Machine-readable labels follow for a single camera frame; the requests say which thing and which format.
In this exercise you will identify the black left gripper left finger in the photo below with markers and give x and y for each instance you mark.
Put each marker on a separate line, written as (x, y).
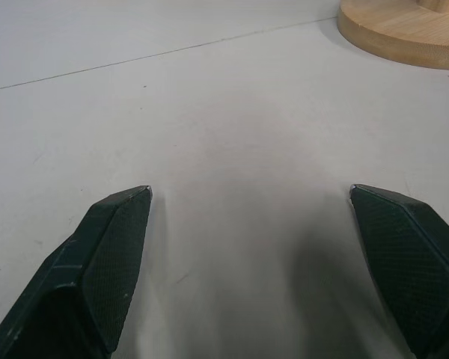
(97, 269)

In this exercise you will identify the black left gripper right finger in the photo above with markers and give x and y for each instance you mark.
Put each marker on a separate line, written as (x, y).
(415, 261)

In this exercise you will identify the round wooden base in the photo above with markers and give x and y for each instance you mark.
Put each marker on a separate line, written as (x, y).
(408, 30)

